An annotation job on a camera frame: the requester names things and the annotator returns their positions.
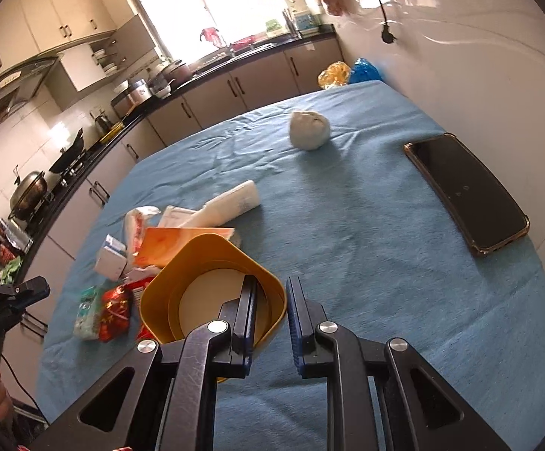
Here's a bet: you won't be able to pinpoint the dark cooking pot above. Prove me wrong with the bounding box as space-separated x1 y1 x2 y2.
164 60 193 86

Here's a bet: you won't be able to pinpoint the yellow plastic bowl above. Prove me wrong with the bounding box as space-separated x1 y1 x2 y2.
140 233 287 383

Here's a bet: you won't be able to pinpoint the kitchen window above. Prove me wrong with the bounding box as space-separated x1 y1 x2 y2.
117 0 322 64

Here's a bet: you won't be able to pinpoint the white paper box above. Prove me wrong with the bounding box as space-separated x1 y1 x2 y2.
159 206 202 229

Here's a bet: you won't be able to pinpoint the red and white packet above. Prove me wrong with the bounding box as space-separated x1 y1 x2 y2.
122 265 160 313

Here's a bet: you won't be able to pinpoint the green tissue packet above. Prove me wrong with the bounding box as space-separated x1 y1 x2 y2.
73 286 106 341

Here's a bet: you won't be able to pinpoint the beige upper kitchen cabinets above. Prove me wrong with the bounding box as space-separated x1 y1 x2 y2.
0 0 119 76

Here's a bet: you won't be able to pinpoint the black wok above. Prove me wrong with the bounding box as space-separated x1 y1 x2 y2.
49 128 88 174

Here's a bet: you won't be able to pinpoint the range hood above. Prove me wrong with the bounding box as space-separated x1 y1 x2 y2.
0 55 64 119

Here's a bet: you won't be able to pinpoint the red snack packet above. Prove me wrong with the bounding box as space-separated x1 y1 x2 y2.
99 286 134 343

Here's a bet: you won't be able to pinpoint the white rolled tissue pack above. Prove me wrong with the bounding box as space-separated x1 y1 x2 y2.
185 180 260 229

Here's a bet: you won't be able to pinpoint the grey lower kitchen cabinets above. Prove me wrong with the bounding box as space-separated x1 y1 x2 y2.
6 38 343 339

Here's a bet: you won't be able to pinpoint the black plug cable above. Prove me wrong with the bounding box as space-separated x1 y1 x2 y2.
370 0 398 45

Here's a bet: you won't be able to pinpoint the yellow plastic bag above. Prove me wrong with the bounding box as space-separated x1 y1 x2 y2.
318 62 351 90

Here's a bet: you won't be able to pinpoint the open dish shelf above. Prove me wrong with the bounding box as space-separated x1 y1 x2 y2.
90 40 131 77

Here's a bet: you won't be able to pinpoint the orange cardboard box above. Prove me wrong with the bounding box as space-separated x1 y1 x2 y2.
134 227 236 269

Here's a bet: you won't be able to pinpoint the white and blue box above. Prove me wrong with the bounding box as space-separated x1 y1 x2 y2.
94 235 127 279

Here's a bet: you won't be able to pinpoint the white and red wrapper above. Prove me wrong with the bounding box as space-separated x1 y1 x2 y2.
124 206 161 255

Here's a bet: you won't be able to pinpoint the silver rice cooker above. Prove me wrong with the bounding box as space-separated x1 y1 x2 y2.
112 80 153 118

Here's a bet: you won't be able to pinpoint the black kitchen countertop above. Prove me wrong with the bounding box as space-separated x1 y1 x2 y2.
4 26 336 254

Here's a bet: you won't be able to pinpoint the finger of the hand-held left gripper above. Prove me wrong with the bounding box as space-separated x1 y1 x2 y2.
0 276 50 313

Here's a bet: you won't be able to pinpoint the blue plastic bag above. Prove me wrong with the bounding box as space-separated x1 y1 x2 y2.
348 58 386 84

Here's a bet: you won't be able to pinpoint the steel pot with lid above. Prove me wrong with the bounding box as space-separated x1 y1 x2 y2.
8 165 49 221

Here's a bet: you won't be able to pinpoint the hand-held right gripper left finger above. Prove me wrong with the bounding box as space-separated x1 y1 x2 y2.
30 275 259 451

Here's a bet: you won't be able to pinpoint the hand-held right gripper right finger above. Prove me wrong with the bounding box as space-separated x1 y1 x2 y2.
285 276 513 451

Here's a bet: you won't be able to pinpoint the white crumpled ball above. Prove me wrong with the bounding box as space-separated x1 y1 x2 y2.
290 109 331 151

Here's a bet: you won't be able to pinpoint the black smartphone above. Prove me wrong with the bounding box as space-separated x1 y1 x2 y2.
404 133 531 257

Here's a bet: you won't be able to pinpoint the blue tablecloth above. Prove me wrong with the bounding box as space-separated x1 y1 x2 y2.
35 80 545 451

